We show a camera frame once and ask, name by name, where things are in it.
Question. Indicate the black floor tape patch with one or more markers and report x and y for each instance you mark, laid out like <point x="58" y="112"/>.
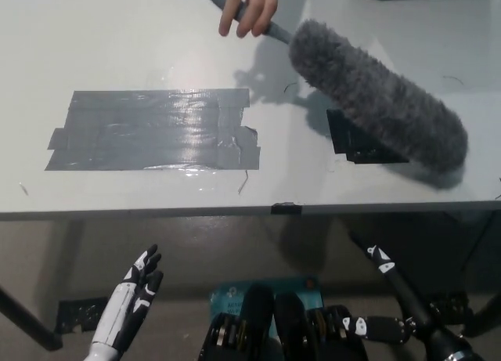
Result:
<point x="80" y="316"/>
<point x="450" y="306"/>

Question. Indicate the person's bare hand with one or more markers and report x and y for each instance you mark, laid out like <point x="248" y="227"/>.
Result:
<point x="256" y="4"/>

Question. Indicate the grey fluffy duster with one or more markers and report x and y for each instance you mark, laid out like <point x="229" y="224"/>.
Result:
<point x="375" y="98"/>

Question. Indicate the black table leg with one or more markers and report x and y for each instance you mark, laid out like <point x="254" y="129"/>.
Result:
<point x="29" y="318"/>
<point x="485" y="316"/>

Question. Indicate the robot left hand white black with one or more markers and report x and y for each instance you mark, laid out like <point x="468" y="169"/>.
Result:
<point x="123" y="306"/>

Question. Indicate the robot body black teal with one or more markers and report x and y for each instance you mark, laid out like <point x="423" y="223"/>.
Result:
<point x="274" y="325"/>

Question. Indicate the black tape marked spot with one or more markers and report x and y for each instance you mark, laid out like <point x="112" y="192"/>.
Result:
<point x="352" y="141"/>

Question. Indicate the robot right hand white black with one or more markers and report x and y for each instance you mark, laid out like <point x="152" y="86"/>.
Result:
<point x="411" y="302"/>

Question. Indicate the grey duct tape patch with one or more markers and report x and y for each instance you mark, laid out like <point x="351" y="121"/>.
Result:
<point x="156" y="130"/>

